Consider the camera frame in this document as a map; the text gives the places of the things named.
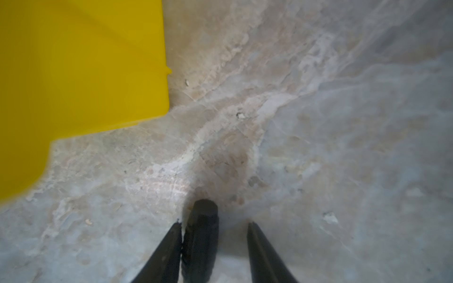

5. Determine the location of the black handled screwdriver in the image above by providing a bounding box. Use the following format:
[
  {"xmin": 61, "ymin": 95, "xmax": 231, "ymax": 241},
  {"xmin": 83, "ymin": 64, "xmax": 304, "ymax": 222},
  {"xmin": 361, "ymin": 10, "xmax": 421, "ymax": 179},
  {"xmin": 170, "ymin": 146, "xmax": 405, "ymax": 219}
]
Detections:
[{"xmin": 181, "ymin": 199, "xmax": 219, "ymax": 283}]

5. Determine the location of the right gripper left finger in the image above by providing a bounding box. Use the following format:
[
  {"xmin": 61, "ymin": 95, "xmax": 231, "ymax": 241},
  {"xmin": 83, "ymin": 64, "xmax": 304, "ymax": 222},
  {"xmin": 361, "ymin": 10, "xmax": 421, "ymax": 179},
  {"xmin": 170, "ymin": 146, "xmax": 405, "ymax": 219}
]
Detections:
[{"xmin": 132, "ymin": 222, "xmax": 182, "ymax": 283}]

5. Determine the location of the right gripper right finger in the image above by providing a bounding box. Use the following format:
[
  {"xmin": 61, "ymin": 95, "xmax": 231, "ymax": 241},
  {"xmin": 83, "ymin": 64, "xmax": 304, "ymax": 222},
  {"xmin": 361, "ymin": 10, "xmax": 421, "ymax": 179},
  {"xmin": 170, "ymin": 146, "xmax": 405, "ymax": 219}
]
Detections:
[{"xmin": 247, "ymin": 222, "xmax": 297, "ymax": 283}]

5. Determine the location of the yellow plastic bin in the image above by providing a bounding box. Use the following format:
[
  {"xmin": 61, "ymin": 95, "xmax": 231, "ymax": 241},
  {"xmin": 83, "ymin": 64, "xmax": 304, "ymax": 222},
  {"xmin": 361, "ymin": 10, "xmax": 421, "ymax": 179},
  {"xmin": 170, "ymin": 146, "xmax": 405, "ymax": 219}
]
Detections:
[{"xmin": 1, "ymin": 1, "xmax": 171, "ymax": 202}]

